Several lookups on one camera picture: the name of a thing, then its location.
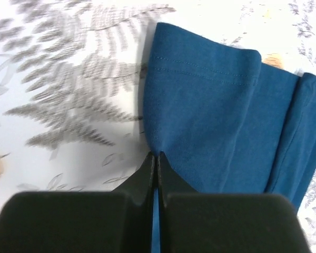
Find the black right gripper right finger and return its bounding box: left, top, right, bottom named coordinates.
left=157, top=153, right=310, bottom=253

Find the floral table cloth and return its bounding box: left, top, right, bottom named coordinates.
left=0, top=1, right=316, bottom=252

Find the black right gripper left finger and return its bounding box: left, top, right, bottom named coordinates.
left=0, top=153, right=155, bottom=252

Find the blue t shirt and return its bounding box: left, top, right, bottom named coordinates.
left=142, top=22, right=316, bottom=253

